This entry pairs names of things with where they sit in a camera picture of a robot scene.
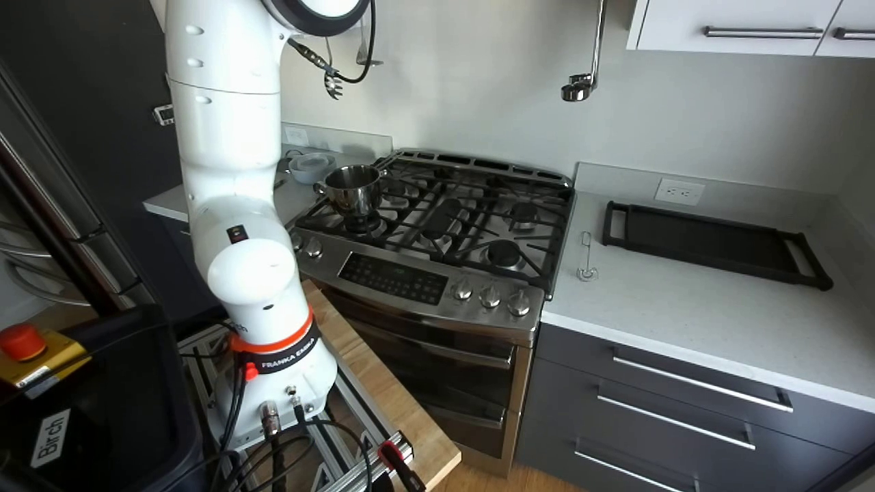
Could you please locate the dark lower drawer cabinet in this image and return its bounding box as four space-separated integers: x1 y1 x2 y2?
516 324 875 492

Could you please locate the left silver stove knob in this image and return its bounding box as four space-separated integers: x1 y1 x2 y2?
453 284 472 302

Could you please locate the right silver stove knob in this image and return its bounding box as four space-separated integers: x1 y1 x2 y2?
508 294 531 316

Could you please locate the small steel pot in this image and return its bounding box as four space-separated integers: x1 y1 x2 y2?
318 163 379 216

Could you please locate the white wall outlet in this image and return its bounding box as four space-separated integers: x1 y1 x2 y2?
655 176 706 204

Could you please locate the hanging metal ladle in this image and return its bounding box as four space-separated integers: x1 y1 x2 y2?
557 0 612 107

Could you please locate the stainless steel gas stove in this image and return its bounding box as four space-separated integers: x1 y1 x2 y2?
293 149 573 476

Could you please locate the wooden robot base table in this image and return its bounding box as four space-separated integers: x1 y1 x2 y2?
281 280 461 492

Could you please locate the silver stove knob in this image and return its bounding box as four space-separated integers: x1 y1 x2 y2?
453 284 472 302
508 294 531 316
480 287 504 308

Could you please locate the white upper cabinet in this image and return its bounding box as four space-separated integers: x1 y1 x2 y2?
625 0 875 59

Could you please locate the red emergency stop button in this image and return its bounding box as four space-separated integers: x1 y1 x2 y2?
0 321 46 362

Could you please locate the black griddle tray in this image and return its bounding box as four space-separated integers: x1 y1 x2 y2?
601 202 834 289

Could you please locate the middle silver stove knob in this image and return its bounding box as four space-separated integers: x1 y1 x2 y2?
480 287 504 308

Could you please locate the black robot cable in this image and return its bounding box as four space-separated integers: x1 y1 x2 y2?
285 0 379 100

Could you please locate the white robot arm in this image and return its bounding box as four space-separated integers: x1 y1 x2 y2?
151 0 365 450

